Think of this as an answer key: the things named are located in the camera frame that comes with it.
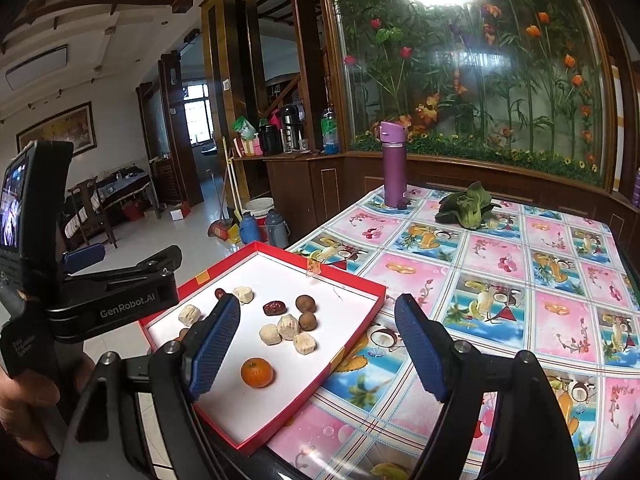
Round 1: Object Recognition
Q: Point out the broom with dustpan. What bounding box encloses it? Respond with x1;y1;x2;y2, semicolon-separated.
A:
207;135;241;241

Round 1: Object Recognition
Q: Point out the black kettle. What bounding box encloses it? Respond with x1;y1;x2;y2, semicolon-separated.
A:
258;125;282;157

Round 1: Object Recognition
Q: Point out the green bok choy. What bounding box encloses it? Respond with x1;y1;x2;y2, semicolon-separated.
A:
434;181;502;231

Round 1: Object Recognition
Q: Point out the steel pump thermos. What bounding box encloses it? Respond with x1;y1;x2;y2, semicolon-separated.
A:
280;104;301;153

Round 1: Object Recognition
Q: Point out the purple insulated bottle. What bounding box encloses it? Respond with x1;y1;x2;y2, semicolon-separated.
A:
378;121;408;209

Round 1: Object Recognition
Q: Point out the wooden chair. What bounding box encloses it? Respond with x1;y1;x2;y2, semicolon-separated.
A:
65;177;118;251

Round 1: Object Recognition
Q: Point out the orange mandarin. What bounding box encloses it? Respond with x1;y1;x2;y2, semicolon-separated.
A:
240;357;275;389

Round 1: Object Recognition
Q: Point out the white ribbed pastry chunk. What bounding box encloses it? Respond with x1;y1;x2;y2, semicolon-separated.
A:
277;314;301;342

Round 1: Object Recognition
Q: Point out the fruit print tablecloth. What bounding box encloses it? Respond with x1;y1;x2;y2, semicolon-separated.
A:
265;182;640;480

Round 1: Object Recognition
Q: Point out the wooden sideboard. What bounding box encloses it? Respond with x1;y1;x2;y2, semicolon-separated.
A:
232;150;351;241

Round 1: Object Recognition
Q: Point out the dining table with cloth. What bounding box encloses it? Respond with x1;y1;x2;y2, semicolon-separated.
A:
95;170;153;211

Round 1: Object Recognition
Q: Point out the framed wall painting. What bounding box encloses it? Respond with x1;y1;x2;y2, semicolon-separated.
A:
16;101;94;153

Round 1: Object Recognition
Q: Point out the green bag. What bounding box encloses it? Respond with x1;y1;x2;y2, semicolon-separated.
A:
232;116;257;142

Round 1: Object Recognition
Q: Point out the person's left hand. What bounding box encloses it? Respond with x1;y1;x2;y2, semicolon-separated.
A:
0;367;66;461

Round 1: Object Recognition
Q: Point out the rectangular ceiling lamp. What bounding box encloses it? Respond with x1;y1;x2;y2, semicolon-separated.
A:
5;45;68;92

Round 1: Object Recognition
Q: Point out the wooden pillar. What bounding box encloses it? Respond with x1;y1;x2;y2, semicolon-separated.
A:
200;0;268;201

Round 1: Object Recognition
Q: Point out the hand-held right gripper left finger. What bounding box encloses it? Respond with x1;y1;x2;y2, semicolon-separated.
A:
55;294;241;480

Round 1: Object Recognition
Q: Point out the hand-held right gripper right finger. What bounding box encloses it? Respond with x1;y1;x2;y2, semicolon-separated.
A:
394;294;581;480

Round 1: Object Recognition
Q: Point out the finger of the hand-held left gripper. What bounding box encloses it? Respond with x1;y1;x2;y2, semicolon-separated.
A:
64;244;106;273
62;246;183;292

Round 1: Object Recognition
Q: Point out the red cardboard box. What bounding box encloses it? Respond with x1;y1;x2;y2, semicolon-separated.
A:
137;241;388;456

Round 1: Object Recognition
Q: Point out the glass panel with artificial flowers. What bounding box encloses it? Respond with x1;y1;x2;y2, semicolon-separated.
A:
320;0;618;191

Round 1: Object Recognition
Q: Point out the white bucket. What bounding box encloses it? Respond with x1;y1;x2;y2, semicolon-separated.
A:
242;197;275;218

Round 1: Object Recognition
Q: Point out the green plastic bottle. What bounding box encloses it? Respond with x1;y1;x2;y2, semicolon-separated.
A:
320;106;338;155

